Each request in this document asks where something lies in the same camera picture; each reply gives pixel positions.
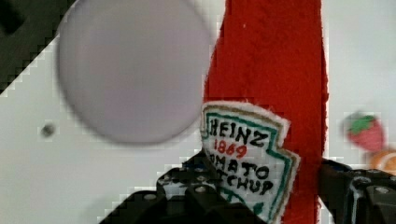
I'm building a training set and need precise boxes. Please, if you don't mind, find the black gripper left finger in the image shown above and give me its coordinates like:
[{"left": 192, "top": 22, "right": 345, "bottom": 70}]
[{"left": 99, "top": 151, "right": 266, "bottom": 224}]

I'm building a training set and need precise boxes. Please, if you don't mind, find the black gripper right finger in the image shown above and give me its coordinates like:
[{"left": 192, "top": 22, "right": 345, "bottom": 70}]
[{"left": 318, "top": 159, "right": 396, "bottom": 224}]

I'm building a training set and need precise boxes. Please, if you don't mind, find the red plush ketchup bottle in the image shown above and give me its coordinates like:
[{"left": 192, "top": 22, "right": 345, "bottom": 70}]
[{"left": 201, "top": 0, "right": 328, "bottom": 224}]

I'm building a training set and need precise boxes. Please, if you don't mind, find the orange slice toy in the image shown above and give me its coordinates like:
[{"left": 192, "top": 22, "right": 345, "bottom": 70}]
[{"left": 370, "top": 150, "right": 396, "bottom": 175}]

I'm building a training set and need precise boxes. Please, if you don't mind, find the red toy strawberry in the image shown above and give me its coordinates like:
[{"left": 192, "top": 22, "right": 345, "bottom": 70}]
[{"left": 344, "top": 113, "right": 385, "bottom": 152}]

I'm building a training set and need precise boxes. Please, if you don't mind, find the grey round plate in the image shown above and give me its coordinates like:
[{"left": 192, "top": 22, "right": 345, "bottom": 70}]
[{"left": 57, "top": 0, "right": 212, "bottom": 144}]

